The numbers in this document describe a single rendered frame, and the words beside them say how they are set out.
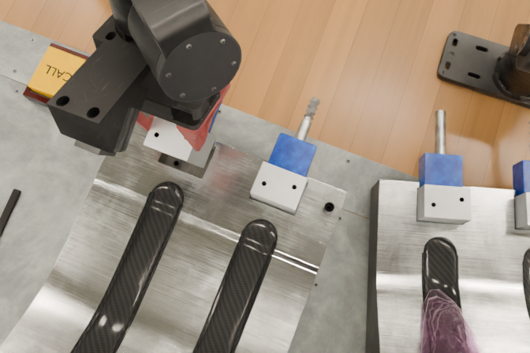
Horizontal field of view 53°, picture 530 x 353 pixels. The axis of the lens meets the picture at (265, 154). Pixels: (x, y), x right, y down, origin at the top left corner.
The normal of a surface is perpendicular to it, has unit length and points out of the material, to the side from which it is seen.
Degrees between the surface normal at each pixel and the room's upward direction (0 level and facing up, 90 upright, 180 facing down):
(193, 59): 73
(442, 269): 3
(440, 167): 0
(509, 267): 0
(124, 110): 83
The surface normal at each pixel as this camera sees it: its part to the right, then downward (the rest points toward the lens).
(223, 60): 0.47, 0.72
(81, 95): 0.01, -0.59
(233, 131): -0.02, -0.25
